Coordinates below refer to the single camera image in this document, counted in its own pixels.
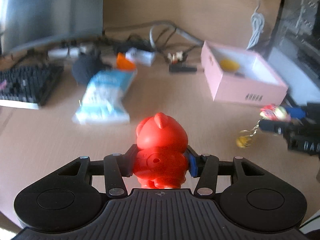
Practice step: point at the curved computer monitor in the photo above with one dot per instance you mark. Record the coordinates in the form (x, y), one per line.
(28, 24)

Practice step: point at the red bear figurine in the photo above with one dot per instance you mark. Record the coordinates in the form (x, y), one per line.
(160, 162)

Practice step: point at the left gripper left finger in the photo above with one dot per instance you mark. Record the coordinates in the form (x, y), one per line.
(117, 166)

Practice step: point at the black plush toy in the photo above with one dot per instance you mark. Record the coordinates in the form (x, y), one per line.
(87, 66)

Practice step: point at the white power strip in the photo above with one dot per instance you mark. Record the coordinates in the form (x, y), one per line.
(70, 51)

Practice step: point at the orange plastic toy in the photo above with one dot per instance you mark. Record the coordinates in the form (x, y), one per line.
(123, 64)

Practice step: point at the black cylinder handle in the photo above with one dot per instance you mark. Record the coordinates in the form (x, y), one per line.
(175, 68)

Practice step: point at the black mechanical keyboard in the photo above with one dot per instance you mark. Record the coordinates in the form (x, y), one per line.
(29, 87)

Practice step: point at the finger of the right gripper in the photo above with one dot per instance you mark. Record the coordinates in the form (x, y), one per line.
(295, 112)
(276, 127)

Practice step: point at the pink cardboard box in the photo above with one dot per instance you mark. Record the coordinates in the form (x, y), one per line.
(255, 83)

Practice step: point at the yellow timer toy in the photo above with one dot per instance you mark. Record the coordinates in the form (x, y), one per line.
(245, 138)

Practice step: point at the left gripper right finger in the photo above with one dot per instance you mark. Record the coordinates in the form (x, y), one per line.
(204, 167)

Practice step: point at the yellow ribbed toy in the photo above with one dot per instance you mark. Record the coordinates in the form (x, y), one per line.
(229, 65)

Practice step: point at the blue white snack bag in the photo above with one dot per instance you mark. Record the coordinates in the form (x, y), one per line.
(102, 101)

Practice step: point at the glass computer case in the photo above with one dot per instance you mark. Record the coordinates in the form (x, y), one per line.
(294, 49)

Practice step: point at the yellow pudding cup toy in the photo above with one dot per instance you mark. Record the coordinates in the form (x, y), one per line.
(275, 113)

